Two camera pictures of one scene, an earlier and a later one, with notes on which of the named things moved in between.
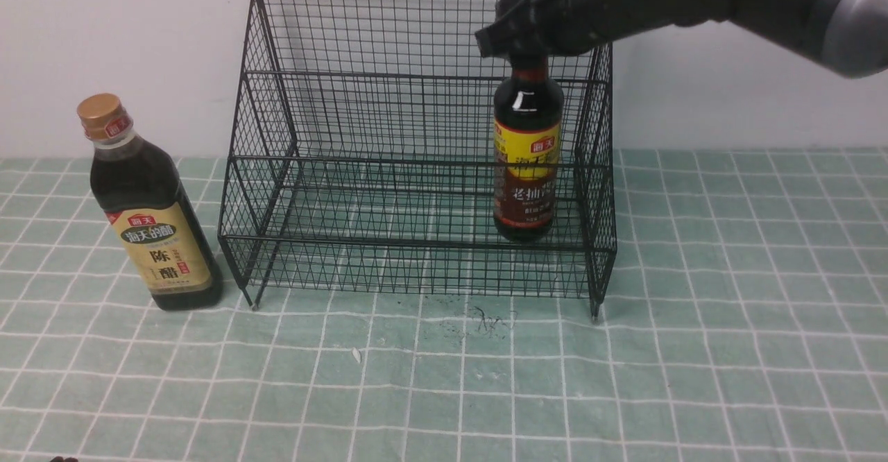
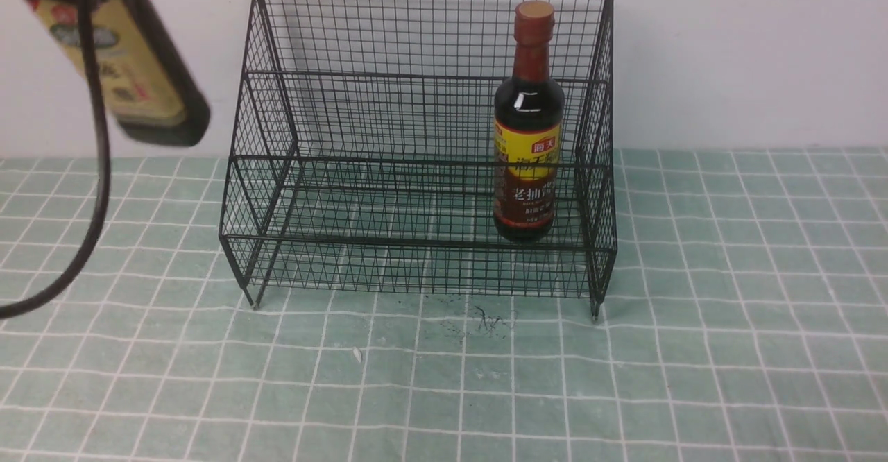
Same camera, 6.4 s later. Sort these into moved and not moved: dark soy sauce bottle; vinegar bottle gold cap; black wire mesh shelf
Moved: vinegar bottle gold cap
Not moved: black wire mesh shelf; dark soy sauce bottle
